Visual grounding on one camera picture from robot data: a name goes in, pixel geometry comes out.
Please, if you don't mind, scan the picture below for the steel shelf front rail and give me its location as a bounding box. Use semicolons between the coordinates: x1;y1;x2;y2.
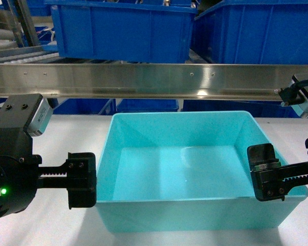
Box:
0;64;308;100

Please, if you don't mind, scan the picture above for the blue bin shelf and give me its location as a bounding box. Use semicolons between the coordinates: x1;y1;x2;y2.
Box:
191;1;308;65
45;1;197;64

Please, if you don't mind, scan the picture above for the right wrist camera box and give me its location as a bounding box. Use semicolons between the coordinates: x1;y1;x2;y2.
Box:
278;73;308;118

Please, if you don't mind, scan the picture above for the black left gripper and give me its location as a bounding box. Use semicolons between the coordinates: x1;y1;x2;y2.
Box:
0;128;97;218

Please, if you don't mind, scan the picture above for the blue bin right shelf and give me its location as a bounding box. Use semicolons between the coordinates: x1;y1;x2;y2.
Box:
191;1;308;65

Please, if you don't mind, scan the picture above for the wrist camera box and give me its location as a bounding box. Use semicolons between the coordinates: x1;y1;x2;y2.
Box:
278;73;308;118
26;96;53;137

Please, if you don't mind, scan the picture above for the blue bin centre shelf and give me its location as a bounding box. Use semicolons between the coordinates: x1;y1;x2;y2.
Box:
45;1;197;64

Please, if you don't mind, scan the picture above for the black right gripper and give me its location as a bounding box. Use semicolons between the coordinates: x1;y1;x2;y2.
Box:
247;139;308;201

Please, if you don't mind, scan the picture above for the light cyan plastic bin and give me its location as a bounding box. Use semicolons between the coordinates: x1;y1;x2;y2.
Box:
96;111;308;233

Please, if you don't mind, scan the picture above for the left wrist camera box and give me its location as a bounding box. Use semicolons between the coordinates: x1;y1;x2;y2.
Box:
26;96;53;137

